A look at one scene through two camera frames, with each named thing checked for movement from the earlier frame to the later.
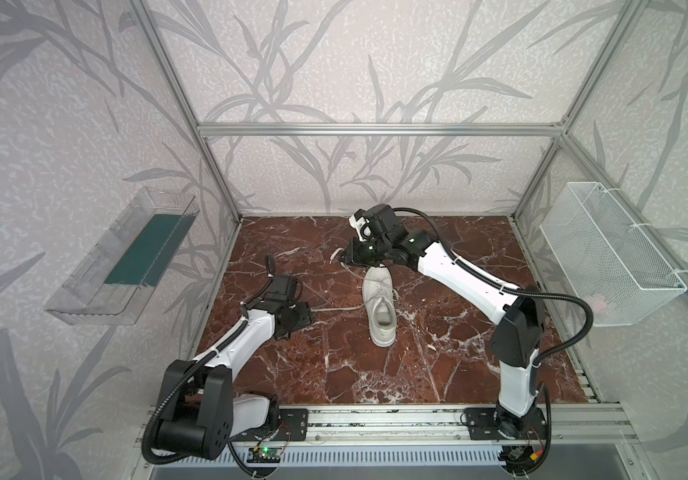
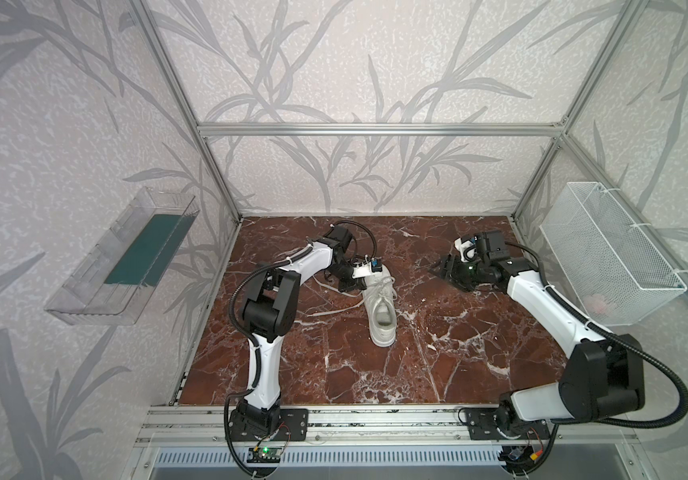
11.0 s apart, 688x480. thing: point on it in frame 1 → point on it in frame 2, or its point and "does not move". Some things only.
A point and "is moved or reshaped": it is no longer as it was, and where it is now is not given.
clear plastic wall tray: x=122 y=271 does not move
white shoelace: x=392 y=293 is moved or reshaped
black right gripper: x=365 y=252 → x=458 y=271
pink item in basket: x=597 y=302 does not move
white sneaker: x=379 y=302 does not move
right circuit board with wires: x=522 y=457 does not move
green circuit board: x=263 y=455 does not move
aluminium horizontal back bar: x=380 y=129 does not move
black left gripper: x=275 y=285 → x=351 y=275
